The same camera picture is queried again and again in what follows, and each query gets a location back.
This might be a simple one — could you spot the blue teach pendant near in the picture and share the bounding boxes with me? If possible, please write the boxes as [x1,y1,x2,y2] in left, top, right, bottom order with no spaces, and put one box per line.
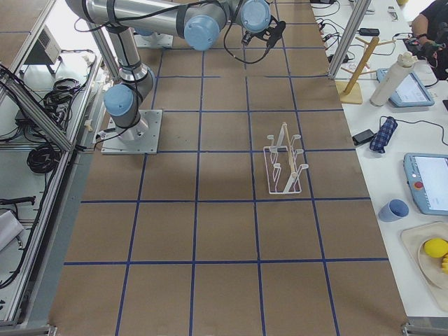
[403,153,447,216]

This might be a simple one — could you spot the seated person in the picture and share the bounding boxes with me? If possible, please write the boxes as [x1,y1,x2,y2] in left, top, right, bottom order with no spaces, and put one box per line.
[412,0,447,80]

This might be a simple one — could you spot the blue teach pendant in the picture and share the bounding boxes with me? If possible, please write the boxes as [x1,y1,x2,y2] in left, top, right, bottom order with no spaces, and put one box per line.
[403,153,447,216]
[388,72,435,108]

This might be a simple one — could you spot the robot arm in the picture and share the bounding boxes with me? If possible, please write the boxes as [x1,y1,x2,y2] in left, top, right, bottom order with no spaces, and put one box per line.
[67,1,276,141]
[134,28,164,40]

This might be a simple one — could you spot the beige bowl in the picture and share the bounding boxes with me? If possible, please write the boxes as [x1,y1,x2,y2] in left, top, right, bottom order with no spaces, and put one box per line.
[418,239,447,289]

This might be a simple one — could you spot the black box on table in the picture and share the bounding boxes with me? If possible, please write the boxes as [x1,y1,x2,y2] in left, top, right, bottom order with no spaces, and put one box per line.
[352,129,376,146]

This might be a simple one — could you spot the wooden mug tree stand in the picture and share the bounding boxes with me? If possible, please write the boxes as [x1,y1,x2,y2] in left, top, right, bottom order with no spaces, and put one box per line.
[335,36,395,104]

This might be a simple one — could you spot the blue plaid folded umbrella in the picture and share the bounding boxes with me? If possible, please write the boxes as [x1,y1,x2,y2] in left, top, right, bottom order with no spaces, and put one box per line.
[369,117,398,154]

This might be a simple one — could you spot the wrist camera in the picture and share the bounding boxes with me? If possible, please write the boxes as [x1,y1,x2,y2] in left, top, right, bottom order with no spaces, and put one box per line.
[241,16,286,50]

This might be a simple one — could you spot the white wire cup rack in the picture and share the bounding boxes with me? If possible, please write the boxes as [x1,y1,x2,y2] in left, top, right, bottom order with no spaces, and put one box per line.
[262,122,309,195]

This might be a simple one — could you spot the yellow lemon toy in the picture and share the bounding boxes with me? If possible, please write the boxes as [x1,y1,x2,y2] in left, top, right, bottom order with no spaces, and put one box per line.
[423,237,448,258]

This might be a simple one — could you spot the blue mug on table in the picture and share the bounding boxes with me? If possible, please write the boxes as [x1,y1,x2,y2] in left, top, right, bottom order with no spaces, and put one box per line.
[378,199,409,222]

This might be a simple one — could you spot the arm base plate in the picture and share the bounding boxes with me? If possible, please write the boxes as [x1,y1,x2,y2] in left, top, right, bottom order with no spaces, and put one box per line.
[101,110,162,155]
[134,34,174,49]

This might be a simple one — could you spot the blue teach pendant far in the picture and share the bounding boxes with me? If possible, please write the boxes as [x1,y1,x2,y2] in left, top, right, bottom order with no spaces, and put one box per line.
[388,72,435,108]

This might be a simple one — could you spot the aluminium frame post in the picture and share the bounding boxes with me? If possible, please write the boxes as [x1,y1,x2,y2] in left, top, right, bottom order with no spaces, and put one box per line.
[328,0,371,79]

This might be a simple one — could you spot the grey control box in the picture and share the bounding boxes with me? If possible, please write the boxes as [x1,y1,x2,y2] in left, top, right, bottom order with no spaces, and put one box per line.
[20,25,62,75]

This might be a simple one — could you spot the yellow toy piece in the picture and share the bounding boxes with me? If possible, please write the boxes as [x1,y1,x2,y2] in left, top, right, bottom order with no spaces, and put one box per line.
[440,255,448,274]

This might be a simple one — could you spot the beige tray on table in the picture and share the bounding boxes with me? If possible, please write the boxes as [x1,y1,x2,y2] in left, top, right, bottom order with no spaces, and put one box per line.
[400,222,447,317]

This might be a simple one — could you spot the black cable bundle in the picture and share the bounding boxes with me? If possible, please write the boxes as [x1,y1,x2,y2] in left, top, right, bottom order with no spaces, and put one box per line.
[0,62,88,176]

